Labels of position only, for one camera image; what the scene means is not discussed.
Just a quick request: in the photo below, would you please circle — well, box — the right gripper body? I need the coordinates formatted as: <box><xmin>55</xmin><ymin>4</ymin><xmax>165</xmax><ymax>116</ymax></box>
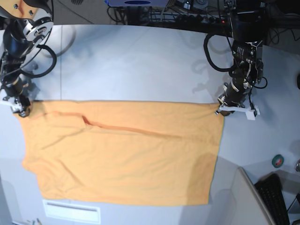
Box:
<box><xmin>0</xmin><ymin>76</ymin><xmax>39</xmax><ymax>108</ymax></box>

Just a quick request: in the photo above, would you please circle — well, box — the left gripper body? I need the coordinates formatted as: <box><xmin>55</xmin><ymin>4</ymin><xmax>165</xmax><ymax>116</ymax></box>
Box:
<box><xmin>217</xmin><ymin>79</ymin><xmax>253</xmax><ymax>109</ymax></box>

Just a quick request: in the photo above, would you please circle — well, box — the yellow t-shirt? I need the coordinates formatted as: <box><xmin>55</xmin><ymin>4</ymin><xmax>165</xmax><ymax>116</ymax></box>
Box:
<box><xmin>18</xmin><ymin>101</ymin><xmax>224</xmax><ymax>206</ymax></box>

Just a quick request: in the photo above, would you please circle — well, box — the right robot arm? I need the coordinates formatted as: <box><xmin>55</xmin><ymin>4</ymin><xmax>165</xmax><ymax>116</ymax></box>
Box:
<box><xmin>0</xmin><ymin>0</ymin><xmax>57</xmax><ymax>118</ymax></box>

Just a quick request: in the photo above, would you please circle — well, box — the green tape roll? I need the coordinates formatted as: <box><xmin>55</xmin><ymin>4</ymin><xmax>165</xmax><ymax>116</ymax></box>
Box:
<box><xmin>271</xmin><ymin>154</ymin><xmax>285</xmax><ymax>168</ymax></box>

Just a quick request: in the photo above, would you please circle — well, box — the black keyboard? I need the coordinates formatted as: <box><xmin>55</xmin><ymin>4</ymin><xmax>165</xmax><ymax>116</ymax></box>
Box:
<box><xmin>255</xmin><ymin>173</ymin><xmax>290</xmax><ymax>225</ymax></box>

